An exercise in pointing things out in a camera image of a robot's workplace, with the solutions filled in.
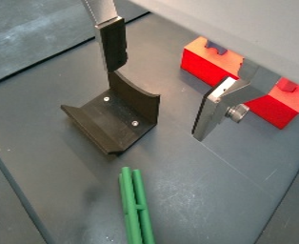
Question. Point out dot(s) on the wrist-2 gripper left finger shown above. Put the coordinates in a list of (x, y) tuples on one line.
[(109, 32)]

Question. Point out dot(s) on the wrist-2 gripper right finger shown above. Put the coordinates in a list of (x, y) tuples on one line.
[(224, 100)]

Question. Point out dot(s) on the green three prong object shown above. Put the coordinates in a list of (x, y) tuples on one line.
[(135, 207)]

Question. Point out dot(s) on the black curved fixture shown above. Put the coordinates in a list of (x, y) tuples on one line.
[(119, 116)]

